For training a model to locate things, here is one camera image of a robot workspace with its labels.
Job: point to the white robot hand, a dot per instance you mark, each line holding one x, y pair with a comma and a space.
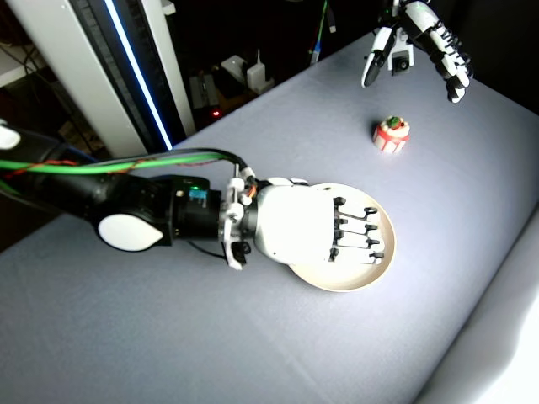
295, 223
425, 23

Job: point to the small white box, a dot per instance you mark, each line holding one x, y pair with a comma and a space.
232, 66

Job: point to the red white toy cupcake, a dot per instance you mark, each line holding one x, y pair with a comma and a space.
391, 134

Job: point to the white round plate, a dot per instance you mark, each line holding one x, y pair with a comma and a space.
358, 278

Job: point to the white column with light strip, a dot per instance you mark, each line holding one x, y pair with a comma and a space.
67, 50

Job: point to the black device with red light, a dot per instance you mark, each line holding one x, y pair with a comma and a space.
216, 113

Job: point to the white power adapter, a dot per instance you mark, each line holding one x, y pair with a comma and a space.
257, 76

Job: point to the grey table cloth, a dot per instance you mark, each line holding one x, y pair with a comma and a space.
295, 345

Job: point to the white shelf board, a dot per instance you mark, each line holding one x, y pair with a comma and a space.
12, 67

